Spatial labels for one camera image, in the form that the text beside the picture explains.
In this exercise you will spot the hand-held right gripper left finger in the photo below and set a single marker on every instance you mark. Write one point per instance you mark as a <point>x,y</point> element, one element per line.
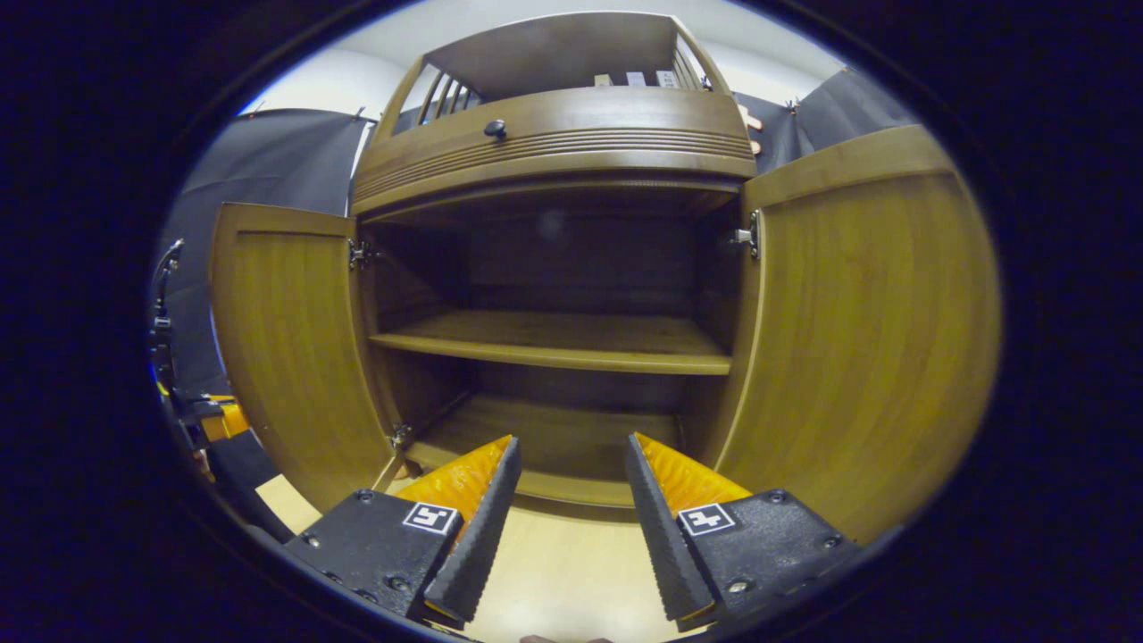
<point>482,536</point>

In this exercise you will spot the wooden cabinet door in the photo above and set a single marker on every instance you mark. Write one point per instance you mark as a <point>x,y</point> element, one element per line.
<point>286,357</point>
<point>875,339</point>

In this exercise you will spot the black round drawer knob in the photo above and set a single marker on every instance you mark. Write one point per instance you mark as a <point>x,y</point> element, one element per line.
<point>495,129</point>

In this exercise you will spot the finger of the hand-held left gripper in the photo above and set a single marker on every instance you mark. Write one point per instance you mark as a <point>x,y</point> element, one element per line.
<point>223,421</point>

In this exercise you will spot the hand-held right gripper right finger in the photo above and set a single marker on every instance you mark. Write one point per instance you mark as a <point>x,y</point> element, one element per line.
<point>661,545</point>

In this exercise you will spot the grey book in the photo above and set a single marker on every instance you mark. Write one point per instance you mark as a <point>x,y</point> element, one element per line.
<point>635,79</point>

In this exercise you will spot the black backdrop cloth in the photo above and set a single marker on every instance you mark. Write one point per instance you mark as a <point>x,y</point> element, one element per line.
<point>268,161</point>

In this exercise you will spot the wooden cabinet shelf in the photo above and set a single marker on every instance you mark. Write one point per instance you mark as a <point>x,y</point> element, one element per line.
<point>554,339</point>

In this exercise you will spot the metal door hinge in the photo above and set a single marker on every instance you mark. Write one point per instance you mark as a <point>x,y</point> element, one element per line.
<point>400,435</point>
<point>748,236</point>
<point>362,255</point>

